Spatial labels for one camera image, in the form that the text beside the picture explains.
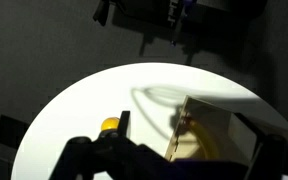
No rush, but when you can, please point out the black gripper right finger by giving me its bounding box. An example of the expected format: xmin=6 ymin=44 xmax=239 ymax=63
xmin=233 ymin=112 xmax=288 ymax=180

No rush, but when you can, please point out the small round yellow toy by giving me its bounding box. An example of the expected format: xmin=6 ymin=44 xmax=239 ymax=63
xmin=100 ymin=116 xmax=121 ymax=132

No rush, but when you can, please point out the black spring clamp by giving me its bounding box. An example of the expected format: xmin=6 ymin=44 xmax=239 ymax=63
xmin=92 ymin=0 xmax=111 ymax=27

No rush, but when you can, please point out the yellow toy banana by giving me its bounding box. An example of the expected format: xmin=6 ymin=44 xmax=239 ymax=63
xmin=189 ymin=120 xmax=222 ymax=160

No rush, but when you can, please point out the light wooden tray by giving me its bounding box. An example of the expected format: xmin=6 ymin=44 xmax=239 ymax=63
xmin=164 ymin=94 xmax=288 ymax=165

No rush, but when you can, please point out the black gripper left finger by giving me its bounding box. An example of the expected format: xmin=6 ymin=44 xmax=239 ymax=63
xmin=48 ymin=110 xmax=172 ymax=180

